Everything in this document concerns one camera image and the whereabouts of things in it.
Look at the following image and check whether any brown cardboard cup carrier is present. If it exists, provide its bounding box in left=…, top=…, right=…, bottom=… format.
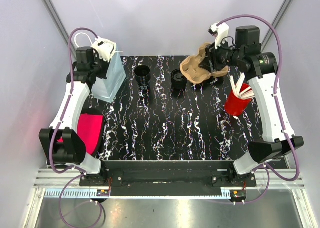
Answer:
left=179, top=42, right=230, bottom=84

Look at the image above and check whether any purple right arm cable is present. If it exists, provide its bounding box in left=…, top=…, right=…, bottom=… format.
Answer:
left=217, top=14, right=301, bottom=205

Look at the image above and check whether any light blue paper bag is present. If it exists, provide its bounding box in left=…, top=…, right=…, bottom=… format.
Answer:
left=92, top=48, right=127, bottom=103

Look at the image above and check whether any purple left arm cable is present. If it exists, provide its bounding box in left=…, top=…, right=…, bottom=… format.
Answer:
left=48, top=27, right=107, bottom=228

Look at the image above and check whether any black coffee cup with lid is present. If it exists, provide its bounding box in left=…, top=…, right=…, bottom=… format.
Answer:
left=171, top=69, right=187, bottom=90

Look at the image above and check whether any white wrapped straw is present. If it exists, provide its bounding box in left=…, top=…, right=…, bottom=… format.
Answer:
left=239, top=90, right=255, bottom=99
left=239, top=86, right=253, bottom=98
left=235, top=73, right=245, bottom=97
left=229, top=75, right=240, bottom=97

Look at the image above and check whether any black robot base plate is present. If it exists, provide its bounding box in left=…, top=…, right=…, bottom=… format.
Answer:
left=79, top=160, right=257, bottom=198

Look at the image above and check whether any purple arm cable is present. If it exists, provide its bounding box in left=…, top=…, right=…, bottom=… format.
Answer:
left=48, top=27, right=107, bottom=228
left=217, top=14, right=301, bottom=205

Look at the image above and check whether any aluminium frame post right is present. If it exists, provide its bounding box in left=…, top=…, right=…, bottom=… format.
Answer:
left=262, top=0, right=294, bottom=49

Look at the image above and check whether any pink cloth on black pad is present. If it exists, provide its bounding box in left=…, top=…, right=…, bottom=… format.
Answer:
left=77, top=108, right=105, bottom=157

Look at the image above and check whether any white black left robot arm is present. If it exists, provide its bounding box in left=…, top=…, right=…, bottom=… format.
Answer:
left=39, top=46, right=108, bottom=186

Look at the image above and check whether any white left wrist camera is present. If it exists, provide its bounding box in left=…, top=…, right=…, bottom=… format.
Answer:
left=92, top=36, right=117, bottom=62

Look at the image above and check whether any red plastic cup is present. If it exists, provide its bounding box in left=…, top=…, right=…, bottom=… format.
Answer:
left=224, top=90, right=252, bottom=116

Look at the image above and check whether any aluminium frame post left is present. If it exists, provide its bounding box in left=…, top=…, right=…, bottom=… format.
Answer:
left=42, top=0, right=69, bottom=43

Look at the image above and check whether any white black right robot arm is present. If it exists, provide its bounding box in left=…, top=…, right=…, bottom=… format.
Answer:
left=206, top=23, right=304, bottom=186

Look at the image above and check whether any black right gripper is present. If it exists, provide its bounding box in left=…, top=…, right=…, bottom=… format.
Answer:
left=198, top=37, right=244, bottom=73

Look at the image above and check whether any aluminium frame post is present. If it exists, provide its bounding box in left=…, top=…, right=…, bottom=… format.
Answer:
left=42, top=0, right=69, bottom=43
left=262, top=0, right=294, bottom=49

